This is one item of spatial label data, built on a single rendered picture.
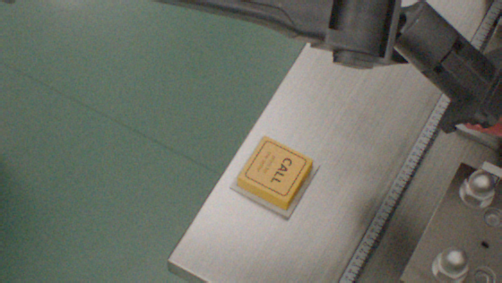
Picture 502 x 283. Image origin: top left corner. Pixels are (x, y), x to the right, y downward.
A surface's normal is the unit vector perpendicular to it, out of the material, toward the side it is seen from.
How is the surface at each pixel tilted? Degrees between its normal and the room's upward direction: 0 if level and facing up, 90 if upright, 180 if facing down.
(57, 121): 0
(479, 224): 0
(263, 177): 0
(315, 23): 31
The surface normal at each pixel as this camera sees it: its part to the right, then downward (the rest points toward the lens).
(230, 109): 0.03, -0.48
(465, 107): -0.74, -0.62
